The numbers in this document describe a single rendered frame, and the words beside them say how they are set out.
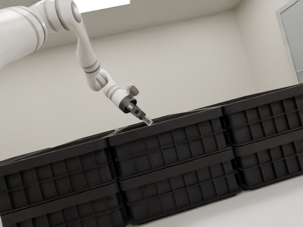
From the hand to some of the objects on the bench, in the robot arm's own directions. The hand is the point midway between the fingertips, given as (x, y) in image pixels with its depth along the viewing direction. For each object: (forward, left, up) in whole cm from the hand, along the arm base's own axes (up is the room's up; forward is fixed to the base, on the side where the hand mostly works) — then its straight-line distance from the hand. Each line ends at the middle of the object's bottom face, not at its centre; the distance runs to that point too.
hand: (150, 123), depth 75 cm
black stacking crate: (-5, +29, -23) cm, 37 cm away
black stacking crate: (-11, -31, -23) cm, 40 cm away
